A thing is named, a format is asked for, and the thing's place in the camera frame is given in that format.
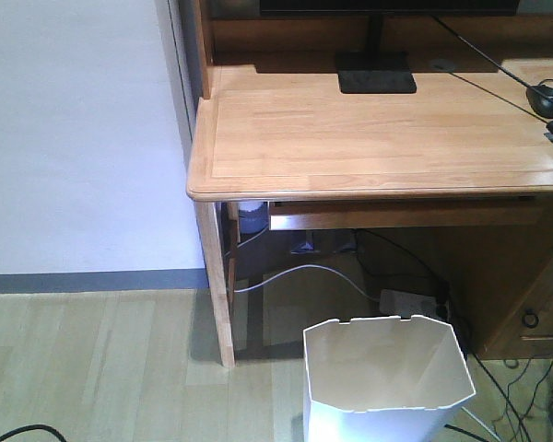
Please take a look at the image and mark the black cable bottom left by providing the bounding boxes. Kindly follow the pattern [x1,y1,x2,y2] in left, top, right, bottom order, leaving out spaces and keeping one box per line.
[0,424,66,442]

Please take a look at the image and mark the wooden desk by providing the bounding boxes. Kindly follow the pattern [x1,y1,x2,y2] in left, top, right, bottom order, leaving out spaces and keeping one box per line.
[187,1,553,367]

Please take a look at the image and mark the white power strip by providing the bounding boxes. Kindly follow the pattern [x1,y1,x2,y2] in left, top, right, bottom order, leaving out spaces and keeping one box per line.
[379,289,449,321]

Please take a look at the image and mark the black computer monitor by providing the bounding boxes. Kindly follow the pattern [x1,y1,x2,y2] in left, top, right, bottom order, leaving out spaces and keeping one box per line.
[260,1,519,94]

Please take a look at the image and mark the black monitor cable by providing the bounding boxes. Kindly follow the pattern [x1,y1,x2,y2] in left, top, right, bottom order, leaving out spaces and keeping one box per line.
[431,16,553,117]

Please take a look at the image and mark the white plastic trash bin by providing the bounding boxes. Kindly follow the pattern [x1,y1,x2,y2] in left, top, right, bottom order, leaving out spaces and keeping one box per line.
[303,315,476,441]

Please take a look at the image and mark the black computer mouse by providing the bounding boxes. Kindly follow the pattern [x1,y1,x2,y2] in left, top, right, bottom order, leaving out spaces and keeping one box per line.
[525,85,553,119]

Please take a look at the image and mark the white cable under desk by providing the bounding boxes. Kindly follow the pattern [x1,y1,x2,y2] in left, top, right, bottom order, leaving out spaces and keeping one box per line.
[233,264,382,303]

